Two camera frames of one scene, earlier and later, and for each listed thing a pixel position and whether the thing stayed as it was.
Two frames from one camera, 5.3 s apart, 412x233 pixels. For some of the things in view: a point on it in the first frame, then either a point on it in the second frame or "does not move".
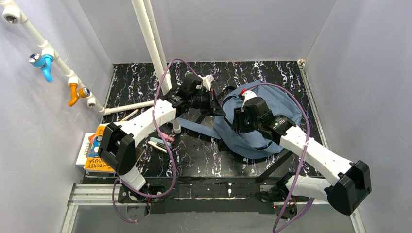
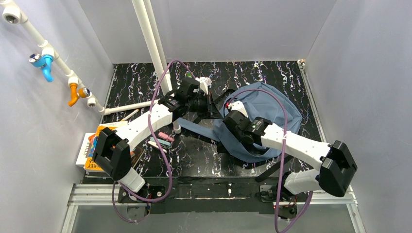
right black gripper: x=240 y=122 to x=230 y=120
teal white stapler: x=159 y=144 does not move
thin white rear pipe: x=151 y=18 does not move
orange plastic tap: x=77 y=93 does not move
